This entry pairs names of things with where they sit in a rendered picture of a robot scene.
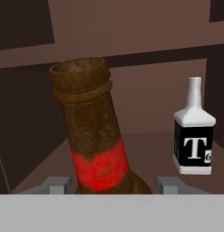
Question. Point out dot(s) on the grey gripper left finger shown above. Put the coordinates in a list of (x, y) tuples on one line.
[(56, 185)]

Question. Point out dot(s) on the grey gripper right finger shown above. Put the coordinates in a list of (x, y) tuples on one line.
[(169, 185)]

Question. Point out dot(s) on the white bottle with black label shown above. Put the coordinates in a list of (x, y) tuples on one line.
[(194, 133)]

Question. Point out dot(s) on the brown bottle with red label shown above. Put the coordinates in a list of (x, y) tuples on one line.
[(90, 127)]

